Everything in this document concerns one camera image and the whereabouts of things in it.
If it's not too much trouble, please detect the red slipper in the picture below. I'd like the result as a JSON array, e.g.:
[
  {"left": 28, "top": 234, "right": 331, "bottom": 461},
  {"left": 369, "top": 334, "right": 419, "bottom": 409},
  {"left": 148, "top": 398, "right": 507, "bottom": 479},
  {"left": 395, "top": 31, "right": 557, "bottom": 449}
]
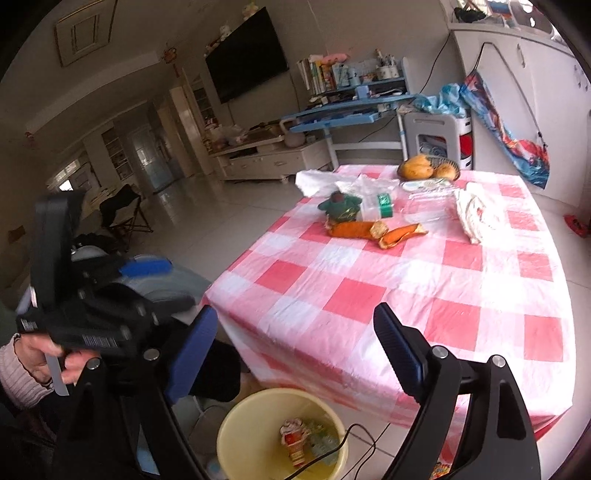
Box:
[{"left": 564, "top": 213, "right": 591, "bottom": 239}]

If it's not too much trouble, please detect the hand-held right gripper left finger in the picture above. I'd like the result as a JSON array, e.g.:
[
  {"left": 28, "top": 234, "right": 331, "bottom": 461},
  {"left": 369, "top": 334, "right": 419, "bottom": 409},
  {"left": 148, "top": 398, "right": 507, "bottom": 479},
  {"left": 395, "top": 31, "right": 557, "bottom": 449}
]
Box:
[{"left": 55, "top": 305, "right": 219, "bottom": 480}]

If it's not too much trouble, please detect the clear plastic tray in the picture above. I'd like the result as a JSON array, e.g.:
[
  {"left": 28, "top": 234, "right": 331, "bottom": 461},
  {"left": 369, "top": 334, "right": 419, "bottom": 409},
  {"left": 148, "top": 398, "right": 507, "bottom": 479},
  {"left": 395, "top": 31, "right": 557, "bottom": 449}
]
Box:
[{"left": 406, "top": 191, "right": 459, "bottom": 206}]

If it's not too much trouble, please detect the cream television cabinet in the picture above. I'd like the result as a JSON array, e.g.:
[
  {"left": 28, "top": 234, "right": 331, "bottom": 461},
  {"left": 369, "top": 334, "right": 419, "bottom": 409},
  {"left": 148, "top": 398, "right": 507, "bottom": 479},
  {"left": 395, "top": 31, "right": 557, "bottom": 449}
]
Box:
[{"left": 213, "top": 138, "right": 334, "bottom": 182}]

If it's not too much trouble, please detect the white cabinet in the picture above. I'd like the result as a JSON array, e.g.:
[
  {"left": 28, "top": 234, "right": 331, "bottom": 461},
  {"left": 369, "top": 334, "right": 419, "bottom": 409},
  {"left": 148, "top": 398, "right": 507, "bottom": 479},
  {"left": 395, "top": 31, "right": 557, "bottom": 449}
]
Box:
[{"left": 450, "top": 21, "right": 591, "bottom": 217}]

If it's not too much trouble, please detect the yellow plastic bin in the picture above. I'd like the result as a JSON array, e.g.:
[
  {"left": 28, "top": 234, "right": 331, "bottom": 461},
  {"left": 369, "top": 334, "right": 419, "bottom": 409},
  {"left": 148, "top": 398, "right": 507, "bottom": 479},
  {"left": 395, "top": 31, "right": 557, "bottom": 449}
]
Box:
[{"left": 216, "top": 388, "right": 348, "bottom": 480}]

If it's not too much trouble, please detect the black floor cable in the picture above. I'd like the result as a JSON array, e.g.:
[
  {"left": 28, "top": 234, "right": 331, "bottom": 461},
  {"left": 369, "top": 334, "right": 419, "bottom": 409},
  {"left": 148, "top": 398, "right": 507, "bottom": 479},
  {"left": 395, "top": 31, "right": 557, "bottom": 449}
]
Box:
[{"left": 286, "top": 422, "right": 380, "bottom": 480}]

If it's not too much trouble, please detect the black folding chair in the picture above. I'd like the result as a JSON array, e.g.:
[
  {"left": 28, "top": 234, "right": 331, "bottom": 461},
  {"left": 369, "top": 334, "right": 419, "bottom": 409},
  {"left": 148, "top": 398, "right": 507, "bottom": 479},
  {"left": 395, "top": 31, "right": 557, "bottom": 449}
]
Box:
[{"left": 99, "top": 184, "right": 153, "bottom": 253}]

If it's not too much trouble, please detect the blue patterned plastic bag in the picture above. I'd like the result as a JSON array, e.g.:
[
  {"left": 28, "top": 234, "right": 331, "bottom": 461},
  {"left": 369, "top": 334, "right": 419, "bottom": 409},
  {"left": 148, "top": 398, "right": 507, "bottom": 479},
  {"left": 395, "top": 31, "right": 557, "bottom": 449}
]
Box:
[{"left": 416, "top": 83, "right": 472, "bottom": 119}]

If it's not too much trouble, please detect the clear crumpled wrapper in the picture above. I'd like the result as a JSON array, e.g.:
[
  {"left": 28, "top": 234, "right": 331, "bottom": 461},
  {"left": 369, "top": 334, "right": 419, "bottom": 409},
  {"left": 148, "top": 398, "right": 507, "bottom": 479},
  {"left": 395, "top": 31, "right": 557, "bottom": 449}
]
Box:
[{"left": 305, "top": 418, "right": 341, "bottom": 463}]

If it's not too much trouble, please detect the person's left hand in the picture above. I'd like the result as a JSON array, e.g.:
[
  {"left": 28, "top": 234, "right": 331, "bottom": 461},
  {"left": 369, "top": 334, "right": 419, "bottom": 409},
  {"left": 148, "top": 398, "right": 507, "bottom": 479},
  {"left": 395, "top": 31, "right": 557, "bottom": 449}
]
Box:
[{"left": 13, "top": 333, "right": 101, "bottom": 386}]

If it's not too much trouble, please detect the person's left forearm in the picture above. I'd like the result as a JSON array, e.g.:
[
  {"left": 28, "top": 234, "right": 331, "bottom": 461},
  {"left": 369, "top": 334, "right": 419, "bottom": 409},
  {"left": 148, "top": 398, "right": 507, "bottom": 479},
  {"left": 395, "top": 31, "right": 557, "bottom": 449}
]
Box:
[{"left": 0, "top": 300, "right": 55, "bottom": 411}]

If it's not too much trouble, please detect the red white container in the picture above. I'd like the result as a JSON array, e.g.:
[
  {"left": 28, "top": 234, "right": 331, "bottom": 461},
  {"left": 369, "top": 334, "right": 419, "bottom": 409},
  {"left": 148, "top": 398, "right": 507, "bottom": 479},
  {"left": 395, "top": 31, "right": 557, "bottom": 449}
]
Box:
[{"left": 459, "top": 131, "right": 474, "bottom": 169}]

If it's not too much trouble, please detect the clear packet with green label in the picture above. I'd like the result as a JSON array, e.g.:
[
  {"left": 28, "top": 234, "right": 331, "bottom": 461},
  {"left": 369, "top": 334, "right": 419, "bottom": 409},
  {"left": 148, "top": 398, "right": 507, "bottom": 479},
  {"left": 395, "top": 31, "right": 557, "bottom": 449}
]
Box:
[{"left": 360, "top": 191, "right": 394, "bottom": 222}]

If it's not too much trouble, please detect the grey blue cushioned seat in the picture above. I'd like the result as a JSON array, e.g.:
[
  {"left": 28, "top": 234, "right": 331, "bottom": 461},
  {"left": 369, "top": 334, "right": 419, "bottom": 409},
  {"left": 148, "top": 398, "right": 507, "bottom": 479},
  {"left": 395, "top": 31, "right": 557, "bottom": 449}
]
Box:
[{"left": 111, "top": 253, "right": 212, "bottom": 324}]

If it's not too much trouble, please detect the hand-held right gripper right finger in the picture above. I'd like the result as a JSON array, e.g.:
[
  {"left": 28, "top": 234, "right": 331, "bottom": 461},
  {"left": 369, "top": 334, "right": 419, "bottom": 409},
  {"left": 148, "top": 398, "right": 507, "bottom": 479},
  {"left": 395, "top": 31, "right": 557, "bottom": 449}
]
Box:
[{"left": 373, "top": 302, "right": 541, "bottom": 480}]

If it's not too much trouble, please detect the clear plastic bag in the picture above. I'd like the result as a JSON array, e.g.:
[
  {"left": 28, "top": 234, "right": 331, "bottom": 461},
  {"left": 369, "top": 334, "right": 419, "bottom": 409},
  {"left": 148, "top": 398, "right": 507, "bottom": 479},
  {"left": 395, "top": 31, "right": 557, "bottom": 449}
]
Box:
[{"left": 337, "top": 175, "right": 403, "bottom": 195}]

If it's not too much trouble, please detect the clear plastic lidded container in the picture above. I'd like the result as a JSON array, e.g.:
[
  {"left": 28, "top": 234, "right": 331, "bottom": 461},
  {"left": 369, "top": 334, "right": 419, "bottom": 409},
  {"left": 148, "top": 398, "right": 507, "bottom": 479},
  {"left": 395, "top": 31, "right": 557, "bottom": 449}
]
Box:
[{"left": 401, "top": 179, "right": 456, "bottom": 195}]

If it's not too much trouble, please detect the black wall cable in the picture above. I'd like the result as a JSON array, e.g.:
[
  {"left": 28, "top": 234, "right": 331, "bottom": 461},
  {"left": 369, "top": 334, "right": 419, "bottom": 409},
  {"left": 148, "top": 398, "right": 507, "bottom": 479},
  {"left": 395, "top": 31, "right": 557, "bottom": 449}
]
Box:
[{"left": 418, "top": 30, "right": 451, "bottom": 96}]

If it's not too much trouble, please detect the silver fruit bowl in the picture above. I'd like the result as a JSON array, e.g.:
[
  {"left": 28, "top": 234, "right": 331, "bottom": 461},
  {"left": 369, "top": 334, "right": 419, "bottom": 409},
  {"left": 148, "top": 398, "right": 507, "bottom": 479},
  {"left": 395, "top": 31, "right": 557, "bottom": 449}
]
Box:
[{"left": 397, "top": 156, "right": 461, "bottom": 182}]

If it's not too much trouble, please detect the ceiling panel light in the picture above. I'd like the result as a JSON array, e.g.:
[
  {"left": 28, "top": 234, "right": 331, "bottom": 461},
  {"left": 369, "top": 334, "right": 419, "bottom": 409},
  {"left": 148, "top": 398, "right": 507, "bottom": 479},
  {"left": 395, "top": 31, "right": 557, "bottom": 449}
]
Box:
[{"left": 54, "top": 0, "right": 119, "bottom": 68}]

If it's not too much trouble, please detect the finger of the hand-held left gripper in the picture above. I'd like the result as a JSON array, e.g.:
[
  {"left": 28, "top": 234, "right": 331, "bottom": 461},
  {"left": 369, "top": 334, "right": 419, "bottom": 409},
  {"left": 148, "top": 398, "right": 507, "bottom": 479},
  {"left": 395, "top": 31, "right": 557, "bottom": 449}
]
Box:
[
  {"left": 95, "top": 256, "right": 174, "bottom": 282},
  {"left": 115, "top": 284, "right": 197, "bottom": 320}
]

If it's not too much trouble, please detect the beige kettle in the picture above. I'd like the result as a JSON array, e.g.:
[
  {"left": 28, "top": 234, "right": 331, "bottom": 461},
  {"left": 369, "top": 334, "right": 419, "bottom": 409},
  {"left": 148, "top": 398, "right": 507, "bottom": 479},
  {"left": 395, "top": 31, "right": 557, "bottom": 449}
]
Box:
[{"left": 279, "top": 117, "right": 308, "bottom": 148}]

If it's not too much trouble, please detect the colourful printed drawstring bag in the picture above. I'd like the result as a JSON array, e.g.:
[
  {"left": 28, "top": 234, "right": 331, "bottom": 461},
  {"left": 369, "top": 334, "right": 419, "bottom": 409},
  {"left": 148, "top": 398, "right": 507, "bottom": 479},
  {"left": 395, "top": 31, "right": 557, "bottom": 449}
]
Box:
[{"left": 459, "top": 41, "right": 551, "bottom": 190}]

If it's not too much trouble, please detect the white rippled plastic bag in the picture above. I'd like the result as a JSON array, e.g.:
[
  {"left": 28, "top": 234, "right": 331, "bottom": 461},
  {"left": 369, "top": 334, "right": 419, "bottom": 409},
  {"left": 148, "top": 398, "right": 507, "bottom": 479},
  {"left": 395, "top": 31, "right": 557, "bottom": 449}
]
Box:
[{"left": 454, "top": 182, "right": 505, "bottom": 245}]

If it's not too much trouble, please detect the orange fruit peel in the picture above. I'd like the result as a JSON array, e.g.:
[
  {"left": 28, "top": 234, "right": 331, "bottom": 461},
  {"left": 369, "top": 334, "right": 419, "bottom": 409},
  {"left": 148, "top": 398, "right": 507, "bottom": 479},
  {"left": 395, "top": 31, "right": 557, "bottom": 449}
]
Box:
[
  {"left": 378, "top": 223, "right": 429, "bottom": 250},
  {"left": 325, "top": 220, "right": 387, "bottom": 240}
]

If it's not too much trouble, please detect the black flat television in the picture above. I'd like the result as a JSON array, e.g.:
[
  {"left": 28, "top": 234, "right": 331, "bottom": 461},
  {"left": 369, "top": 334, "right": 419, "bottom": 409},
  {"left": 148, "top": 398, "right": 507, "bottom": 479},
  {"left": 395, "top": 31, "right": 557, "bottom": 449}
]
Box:
[{"left": 205, "top": 7, "right": 290, "bottom": 105}]

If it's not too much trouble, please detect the blue study desk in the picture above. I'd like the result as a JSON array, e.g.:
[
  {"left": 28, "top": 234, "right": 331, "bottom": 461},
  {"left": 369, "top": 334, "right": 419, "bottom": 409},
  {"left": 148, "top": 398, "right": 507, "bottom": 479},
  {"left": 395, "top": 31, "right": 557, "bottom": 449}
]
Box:
[{"left": 279, "top": 58, "right": 417, "bottom": 169}]

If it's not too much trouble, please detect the row of books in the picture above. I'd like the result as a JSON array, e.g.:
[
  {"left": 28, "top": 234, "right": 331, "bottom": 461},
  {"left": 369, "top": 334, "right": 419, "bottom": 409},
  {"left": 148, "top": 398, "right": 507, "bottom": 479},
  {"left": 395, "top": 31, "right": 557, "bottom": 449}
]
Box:
[{"left": 297, "top": 58, "right": 338, "bottom": 96}]

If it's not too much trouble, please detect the pink checked tablecloth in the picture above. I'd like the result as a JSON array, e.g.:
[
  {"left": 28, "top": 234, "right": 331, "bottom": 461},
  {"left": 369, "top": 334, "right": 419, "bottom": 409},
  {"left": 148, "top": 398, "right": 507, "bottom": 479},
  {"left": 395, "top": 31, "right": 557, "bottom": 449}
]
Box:
[{"left": 203, "top": 164, "right": 570, "bottom": 462}]

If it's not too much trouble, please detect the red white snack wrapper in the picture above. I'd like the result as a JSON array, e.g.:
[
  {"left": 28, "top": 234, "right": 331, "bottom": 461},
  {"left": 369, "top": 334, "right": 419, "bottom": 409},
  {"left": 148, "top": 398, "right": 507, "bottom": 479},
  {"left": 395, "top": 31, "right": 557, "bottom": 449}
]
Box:
[{"left": 278, "top": 418, "right": 308, "bottom": 468}]

